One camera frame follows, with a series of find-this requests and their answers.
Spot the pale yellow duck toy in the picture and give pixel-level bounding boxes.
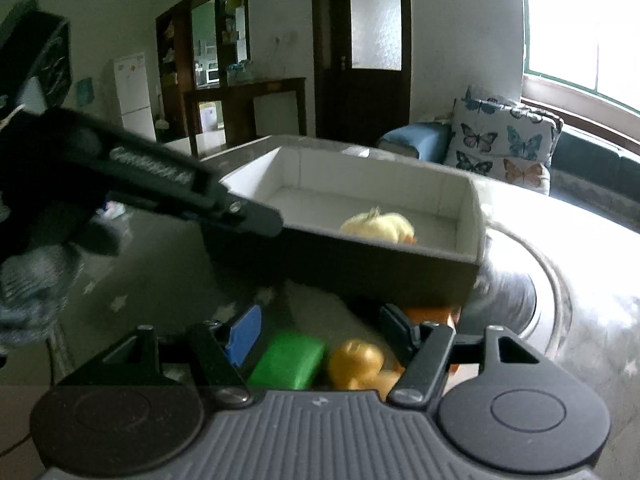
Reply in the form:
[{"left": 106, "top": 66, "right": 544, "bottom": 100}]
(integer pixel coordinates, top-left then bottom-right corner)
[{"left": 340, "top": 207, "right": 417, "bottom": 246}]

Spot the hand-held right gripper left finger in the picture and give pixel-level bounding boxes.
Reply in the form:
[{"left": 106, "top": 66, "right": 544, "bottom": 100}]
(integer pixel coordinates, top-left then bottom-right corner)
[{"left": 101, "top": 305, "right": 264, "bottom": 407}]

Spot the dark wooden door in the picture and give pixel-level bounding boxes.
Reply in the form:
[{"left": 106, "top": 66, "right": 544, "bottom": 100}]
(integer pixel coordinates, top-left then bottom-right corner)
[{"left": 311, "top": 0, "right": 412, "bottom": 147}]

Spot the white refrigerator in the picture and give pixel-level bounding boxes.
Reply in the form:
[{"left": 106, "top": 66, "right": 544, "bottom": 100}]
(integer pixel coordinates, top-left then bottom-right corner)
[{"left": 112, "top": 52, "right": 159, "bottom": 144}]

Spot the person's left hand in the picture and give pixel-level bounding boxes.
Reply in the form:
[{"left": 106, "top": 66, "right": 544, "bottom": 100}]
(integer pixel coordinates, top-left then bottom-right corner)
[{"left": 0, "top": 205, "right": 123, "bottom": 356}]

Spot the dark box with white inside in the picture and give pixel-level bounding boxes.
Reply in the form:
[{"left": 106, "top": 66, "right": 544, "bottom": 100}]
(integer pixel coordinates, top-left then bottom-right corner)
[{"left": 202, "top": 134, "right": 489, "bottom": 307}]

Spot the golden yellow toy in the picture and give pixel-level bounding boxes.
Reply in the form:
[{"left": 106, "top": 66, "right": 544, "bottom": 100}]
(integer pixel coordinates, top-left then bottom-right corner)
[{"left": 327, "top": 338, "right": 406, "bottom": 402}]

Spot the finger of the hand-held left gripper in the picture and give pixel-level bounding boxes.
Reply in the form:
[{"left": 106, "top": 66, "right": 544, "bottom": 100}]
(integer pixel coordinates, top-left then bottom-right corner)
[{"left": 182, "top": 187, "right": 285, "bottom": 239}]

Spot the green block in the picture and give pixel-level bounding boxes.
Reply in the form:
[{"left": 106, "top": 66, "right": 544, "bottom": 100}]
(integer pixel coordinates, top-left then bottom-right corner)
[{"left": 247, "top": 332, "right": 327, "bottom": 391}]

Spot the orange toy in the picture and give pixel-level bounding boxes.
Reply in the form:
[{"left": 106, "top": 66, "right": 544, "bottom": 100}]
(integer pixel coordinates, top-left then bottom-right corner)
[{"left": 402, "top": 305, "right": 463, "bottom": 376}]

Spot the dark green sofa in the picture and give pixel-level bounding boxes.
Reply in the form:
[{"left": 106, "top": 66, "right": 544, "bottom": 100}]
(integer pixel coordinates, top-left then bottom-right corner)
[{"left": 547, "top": 125, "right": 640, "bottom": 233}]

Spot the dark wooden cabinet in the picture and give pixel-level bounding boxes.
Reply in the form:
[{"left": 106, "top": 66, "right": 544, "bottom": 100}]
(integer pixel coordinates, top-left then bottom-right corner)
[{"left": 155, "top": 0, "right": 307, "bottom": 158}]

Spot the window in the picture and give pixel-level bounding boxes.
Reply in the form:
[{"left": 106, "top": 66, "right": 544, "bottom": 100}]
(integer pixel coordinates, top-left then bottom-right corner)
[{"left": 520, "top": 0, "right": 640, "bottom": 111}]

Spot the butterfly print pillow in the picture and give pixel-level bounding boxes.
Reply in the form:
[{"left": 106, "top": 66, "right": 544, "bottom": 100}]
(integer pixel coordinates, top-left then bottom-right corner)
[{"left": 444, "top": 85, "right": 565, "bottom": 196}]

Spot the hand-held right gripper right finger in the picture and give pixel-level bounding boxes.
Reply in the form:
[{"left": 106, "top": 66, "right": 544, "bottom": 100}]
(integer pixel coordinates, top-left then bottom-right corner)
[{"left": 379, "top": 304, "right": 547, "bottom": 407}]

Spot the blue cushion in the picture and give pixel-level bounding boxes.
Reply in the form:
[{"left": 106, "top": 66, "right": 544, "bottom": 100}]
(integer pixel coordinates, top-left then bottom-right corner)
[{"left": 376, "top": 122, "right": 453, "bottom": 163}]

